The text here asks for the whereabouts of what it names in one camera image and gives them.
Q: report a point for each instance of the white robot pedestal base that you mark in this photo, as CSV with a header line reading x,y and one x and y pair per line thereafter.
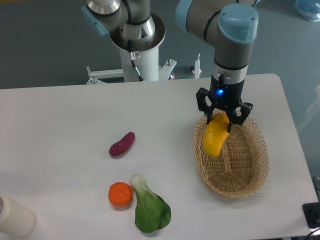
x,y
138,47

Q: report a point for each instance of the blue object top right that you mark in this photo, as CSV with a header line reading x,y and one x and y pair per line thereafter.
x,y
309,9

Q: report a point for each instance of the yellow mango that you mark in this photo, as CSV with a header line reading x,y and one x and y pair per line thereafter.
x,y
215,134

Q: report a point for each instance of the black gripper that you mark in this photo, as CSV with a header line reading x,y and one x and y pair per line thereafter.
x,y
226,98

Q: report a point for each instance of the green bok choy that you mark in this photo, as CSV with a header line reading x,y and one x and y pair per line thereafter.
x,y
151,212

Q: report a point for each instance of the white cylinder container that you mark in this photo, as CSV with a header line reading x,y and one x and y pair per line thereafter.
x,y
16,220

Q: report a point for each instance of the purple sweet potato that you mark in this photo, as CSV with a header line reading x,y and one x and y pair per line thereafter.
x,y
123,145

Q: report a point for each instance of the black device at table edge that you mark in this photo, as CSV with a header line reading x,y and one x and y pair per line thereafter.
x,y
312,214

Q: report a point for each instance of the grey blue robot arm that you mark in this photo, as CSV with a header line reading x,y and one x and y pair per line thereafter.
x,y
230,26

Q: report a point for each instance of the woven bamboo basket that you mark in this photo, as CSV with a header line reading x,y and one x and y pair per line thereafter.
x,y
241,168

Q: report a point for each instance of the orange tangerine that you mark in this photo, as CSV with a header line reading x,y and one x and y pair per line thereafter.
x,y
120,194

